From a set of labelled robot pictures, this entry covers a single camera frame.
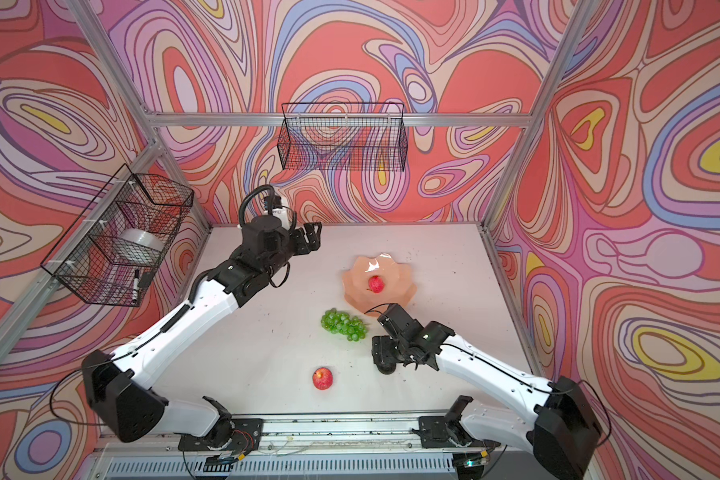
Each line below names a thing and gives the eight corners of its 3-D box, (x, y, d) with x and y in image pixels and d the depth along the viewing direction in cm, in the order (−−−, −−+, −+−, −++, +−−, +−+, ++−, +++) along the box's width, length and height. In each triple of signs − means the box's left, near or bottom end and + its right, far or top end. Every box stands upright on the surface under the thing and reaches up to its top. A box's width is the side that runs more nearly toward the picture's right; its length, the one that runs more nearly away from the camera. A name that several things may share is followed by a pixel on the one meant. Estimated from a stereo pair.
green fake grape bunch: (320, 327, 92) (319, 322, 89) (330, 311, 95) (329, 305, 93) (360, 345, 88) (360, 340, 85) (369, 328, 92) (369, 322, 89)
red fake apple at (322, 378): (313, 391, 82) (311, 386, 78) (315, 373, 85) (313, 367, 82) (332, 391, 82) (330, 386, 78) (333, 373, 85) (331, 367, 82)
